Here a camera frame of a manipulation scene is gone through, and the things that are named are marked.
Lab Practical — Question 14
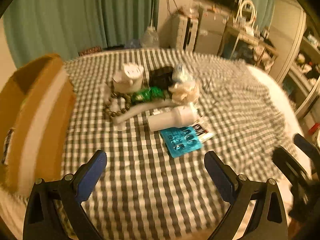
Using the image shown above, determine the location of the white round desk organizer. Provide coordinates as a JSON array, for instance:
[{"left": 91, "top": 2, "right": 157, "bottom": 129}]
[{"left": 112, "top": 63, "right": 145, "bottom": 93}]

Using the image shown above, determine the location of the brown cardboard box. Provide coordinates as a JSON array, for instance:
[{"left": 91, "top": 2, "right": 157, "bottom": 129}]
[{"left": 0, "top": 53, "right": 77, "bottom": 197}]

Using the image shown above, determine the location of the green window curtain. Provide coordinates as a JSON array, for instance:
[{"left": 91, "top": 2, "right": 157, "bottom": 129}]
[{"left": 244, "top": 0, "right": 277, "bottom": 32}]

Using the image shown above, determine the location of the white plastic bottle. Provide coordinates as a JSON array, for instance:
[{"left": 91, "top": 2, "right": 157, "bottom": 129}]
[{"left": 147, "top": 105, "right": 199, "bottom": 132}]

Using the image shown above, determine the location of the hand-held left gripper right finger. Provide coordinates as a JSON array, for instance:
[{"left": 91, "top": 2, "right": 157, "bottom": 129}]
[{"left": 204, "top": 151, "right": 290, "bottom": 240}]

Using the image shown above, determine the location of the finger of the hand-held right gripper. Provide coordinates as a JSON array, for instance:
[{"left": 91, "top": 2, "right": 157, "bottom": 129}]
[
  {"left": 293, "top": 134, "right": 320, "bottom": 162},
  {"left": 272, "top": 145, "right": 313, "bottom": 188}
]

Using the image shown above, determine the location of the green snack packet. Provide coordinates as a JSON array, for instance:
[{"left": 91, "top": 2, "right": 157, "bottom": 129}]
[{"left": 131, "top": 86, "right": 165, "bottom": 105}]

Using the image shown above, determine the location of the white bed sheet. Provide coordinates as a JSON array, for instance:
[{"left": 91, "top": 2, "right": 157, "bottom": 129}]
[{"left": 246, "top": 65, "right": 314, "bottom": 178}]

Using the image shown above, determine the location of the cluttered side desk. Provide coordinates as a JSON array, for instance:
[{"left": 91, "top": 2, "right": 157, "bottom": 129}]
[{"left": 217, "top": 24, "right": 278, "bottom": 68}]

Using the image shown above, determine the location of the blue white tissue packet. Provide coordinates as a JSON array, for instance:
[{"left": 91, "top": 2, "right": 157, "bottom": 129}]
[{"left": 172, "top": 64, "right": 197, "bottom": 85}]

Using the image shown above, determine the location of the patterned bag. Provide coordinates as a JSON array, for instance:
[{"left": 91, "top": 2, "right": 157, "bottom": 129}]
[{"left": 78, "top": 46, "right": 102, "bottom": 57}]

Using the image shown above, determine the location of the white curtain wand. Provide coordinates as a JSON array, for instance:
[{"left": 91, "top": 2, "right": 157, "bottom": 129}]
[{"left": 149, "top": 0, "right": 157, "bottom": 28}]

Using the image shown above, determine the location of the white tissue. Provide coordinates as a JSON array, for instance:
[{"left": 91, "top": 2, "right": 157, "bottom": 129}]
[{"left": 168, "top": 81, "right": 200, "bottom": 104}]

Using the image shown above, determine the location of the white storage shelf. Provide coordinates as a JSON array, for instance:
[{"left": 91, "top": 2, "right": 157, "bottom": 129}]
[{"left": 282, "top": 11, "right": 320, "bottom": 120}]

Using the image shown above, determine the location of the white suitcase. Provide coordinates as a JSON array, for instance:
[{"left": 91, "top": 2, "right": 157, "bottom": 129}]
[{"left": 172, "top": 14, "right": 200, "bottom": 52}]

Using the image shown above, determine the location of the white ring lamp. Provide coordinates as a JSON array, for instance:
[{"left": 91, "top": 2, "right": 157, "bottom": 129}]
[{"left": 237, "top": 0, "right": 257, "bottom": 28}]

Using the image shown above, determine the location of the dark translucent desk organizer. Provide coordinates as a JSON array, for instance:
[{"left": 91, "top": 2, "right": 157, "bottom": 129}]
[{"left": 149, "top": 66, "right": 175, "bottom": 90}]

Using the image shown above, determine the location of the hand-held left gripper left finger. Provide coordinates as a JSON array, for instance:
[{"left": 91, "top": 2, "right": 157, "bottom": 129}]
[{"left": 23, "top": 150, "right": 108, "bottom": 240}]

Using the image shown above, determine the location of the white curved tube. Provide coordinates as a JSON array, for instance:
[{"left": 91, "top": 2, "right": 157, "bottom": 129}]
[{"left": 112, "top": 99, "right": 173, "bottom": 125}]

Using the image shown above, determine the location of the pack of water bottles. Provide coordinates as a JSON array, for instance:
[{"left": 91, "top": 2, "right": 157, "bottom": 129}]
[{"left": 124, "top": 39, "right": 142, "bottom": 49}]

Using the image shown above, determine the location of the brown bead bracelet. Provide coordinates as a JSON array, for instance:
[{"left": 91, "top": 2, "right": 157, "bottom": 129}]
[{"left": 103, "top": 92, "right": 132, "bottom": 119}]

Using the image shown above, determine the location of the blue blister packet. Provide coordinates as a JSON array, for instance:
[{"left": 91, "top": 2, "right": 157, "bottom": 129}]
[{"left": 159, "top": 125, "right": 203, "bottom": 158}]

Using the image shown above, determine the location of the grey white checkered blanket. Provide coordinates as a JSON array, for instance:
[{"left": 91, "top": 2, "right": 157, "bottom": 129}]
[{"left": 60, "top": 47, "right": 300, "bottom": 240}]

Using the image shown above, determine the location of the clear water bottle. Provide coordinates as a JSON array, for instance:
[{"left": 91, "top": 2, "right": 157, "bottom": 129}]
[{"left": 142, "top": 26, "right": 160, "bottom": 48}]

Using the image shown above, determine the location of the silver mini fridge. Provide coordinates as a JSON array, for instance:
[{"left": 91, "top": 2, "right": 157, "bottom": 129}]
[{"left": 194, "top": 7, "right": 229, "bottom": 56}]

